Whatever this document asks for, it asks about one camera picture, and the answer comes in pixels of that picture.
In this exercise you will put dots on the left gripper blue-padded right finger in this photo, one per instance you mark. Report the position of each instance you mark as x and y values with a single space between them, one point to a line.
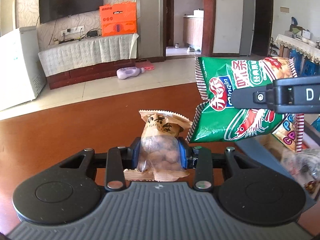
200 159

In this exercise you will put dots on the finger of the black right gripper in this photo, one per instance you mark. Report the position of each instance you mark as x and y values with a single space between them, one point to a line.
260 97

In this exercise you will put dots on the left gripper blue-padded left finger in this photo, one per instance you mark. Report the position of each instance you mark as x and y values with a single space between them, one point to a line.
118 159

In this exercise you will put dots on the tan peanut snack packet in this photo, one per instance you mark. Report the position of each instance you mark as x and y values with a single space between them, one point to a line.
159 156

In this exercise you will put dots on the green shrimp chips bag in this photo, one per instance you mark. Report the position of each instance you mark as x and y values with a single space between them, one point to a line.
217 120

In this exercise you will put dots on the pink white snack packet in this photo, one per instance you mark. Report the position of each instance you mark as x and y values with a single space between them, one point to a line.
304 167

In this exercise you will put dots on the grey shallow tray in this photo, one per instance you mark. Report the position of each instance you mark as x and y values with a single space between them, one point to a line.
267 150

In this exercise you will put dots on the blue plastic stool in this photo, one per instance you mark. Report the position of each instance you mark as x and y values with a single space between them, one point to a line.
303 65

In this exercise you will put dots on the lace covered dining table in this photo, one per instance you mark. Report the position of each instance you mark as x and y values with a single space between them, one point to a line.
305 49

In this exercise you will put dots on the purple detergent bottle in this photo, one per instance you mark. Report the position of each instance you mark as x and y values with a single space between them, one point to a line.
127 72

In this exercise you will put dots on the dark red TV cabinet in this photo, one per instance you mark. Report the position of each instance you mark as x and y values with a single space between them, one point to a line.
90 73

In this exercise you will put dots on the wooden kitchen counter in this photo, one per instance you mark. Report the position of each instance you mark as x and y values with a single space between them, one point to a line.
193 29

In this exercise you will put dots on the pink floor mat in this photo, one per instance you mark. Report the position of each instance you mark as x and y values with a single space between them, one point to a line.
146 65

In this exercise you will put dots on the white lace table cloth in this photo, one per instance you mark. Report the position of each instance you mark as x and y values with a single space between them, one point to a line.
88 52

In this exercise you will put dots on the white chest freezer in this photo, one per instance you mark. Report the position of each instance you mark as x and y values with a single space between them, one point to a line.
22 76

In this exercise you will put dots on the black router box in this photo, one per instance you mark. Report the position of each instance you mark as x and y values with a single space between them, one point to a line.
93 33

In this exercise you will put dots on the orange gift box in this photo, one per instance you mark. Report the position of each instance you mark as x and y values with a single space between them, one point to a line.
118 18

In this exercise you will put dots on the dark wooden door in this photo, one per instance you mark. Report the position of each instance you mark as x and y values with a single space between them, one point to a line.
169 27

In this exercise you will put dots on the white wall power strip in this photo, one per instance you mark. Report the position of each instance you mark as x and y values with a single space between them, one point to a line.
74 30

